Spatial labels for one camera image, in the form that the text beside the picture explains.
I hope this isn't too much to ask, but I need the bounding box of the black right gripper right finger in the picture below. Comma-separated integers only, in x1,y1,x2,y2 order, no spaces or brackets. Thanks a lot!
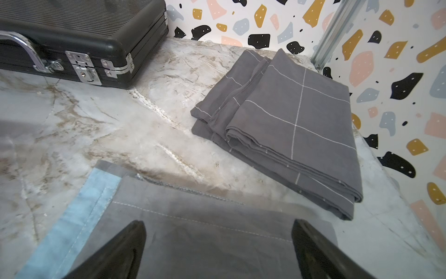
292,219,374,279

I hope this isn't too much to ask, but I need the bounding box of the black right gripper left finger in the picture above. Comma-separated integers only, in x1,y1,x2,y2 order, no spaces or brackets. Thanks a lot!
65,220,146,279

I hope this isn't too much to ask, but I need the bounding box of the grey beige striped pillowcase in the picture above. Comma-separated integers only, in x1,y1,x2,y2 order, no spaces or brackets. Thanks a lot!
17,160,338,279

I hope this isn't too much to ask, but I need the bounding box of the grey checked pillowcase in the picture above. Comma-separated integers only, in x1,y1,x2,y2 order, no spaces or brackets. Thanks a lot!
190,50,363,220

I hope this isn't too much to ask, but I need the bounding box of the black hard briefcase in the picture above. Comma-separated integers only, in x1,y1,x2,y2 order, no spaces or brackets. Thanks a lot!
1,0,168,89

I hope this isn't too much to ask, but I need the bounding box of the right corner aluminium post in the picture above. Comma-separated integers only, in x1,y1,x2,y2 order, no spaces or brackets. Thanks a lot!
311,0,366,72

